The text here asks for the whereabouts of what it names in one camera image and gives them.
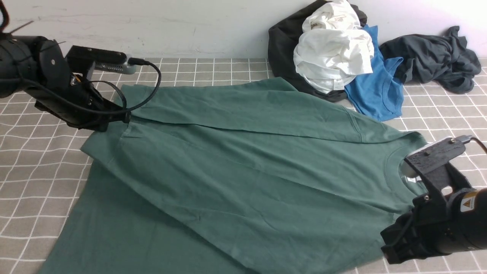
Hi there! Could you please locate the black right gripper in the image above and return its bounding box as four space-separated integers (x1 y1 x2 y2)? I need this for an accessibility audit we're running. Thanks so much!
381 163 476 264

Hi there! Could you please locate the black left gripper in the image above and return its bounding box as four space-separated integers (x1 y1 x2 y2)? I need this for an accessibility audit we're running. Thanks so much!
25 76 131 132

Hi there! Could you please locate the green long-sleeved shirt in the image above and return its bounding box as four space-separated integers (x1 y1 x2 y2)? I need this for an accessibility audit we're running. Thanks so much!
39 78 426 274

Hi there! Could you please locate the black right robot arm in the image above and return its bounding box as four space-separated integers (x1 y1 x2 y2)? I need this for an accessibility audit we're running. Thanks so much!
381 163 487 264

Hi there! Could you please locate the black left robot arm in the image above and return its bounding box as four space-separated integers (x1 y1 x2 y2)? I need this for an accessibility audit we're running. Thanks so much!
1 35 135 132

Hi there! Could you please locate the blue shirt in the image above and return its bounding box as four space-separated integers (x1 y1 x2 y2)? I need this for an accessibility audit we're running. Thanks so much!
345 25 404 121

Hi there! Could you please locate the dark grey crumpled shirt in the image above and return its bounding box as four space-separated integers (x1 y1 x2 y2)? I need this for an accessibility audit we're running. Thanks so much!
379 26 482 94

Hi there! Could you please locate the white crumpled shirt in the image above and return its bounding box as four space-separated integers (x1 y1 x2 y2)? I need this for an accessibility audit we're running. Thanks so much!
293 0 374 94

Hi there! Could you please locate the black garment under pile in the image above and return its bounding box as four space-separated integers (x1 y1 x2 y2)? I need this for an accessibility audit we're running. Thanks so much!
268 0 368 102

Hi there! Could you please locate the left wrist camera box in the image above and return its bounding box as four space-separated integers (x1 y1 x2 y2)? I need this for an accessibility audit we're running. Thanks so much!
66 46 136 78

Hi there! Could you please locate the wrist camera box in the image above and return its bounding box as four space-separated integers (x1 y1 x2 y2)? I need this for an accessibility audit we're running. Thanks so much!
66 46 136 78
401 135 474 178

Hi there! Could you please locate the black left camera cable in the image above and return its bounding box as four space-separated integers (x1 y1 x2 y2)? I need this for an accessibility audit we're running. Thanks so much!
82 57 162 115

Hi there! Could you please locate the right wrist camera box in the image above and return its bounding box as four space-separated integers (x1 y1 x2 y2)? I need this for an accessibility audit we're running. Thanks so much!
401 135 474 178

